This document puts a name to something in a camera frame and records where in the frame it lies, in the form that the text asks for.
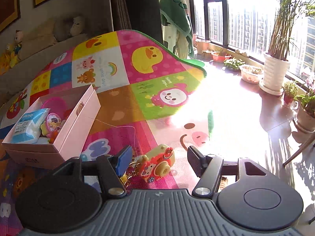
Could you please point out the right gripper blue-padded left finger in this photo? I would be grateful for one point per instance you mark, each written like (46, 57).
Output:
(110, 169)

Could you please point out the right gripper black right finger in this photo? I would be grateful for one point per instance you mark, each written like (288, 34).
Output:
(208, 169)

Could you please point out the toy camera keychain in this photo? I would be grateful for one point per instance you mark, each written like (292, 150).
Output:
(152, 166)

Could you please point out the pink yellow cup toy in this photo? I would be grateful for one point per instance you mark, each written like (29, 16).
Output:
(51, 123)

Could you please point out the pink plastic basket toy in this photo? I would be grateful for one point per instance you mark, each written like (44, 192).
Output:
(56, 105)

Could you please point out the blue white tissue pack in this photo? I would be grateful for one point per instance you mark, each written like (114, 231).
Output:
(27, 130)

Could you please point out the orange pumpkin toy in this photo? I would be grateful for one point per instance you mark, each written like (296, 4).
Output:
(53, 136)

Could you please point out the red round lid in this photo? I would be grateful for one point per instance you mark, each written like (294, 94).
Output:
(67, 113)

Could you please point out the pink cardboard box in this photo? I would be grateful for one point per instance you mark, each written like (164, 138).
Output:
(62, 132)

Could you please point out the colourful cartoon play mat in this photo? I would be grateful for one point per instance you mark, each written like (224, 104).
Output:
(148, 97)

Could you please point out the plastic tray with soil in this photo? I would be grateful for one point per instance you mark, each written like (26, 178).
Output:
(251, 74)

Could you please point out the small red flower pot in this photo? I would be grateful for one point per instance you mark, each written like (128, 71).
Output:
(220, 56)

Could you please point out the white ribbed plant pot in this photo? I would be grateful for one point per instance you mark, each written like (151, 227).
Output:
(274, 73)

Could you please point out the beige sofa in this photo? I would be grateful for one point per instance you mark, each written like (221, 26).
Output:
(25, 71)

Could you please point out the grey neck pillow plush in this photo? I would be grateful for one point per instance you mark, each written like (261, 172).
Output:
(68, 27)

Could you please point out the yellow plush toy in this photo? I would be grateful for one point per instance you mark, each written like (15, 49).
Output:
(6, 57)

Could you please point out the folded beige blanket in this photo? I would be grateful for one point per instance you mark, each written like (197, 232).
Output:
(38, 39)

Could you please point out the cartoon boy doll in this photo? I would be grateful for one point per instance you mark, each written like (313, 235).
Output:
(14, 58)

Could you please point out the green hanging towel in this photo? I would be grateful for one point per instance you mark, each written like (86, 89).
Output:
(176, 13)

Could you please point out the tall bamboo plant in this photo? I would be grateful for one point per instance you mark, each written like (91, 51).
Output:
(288, 12)

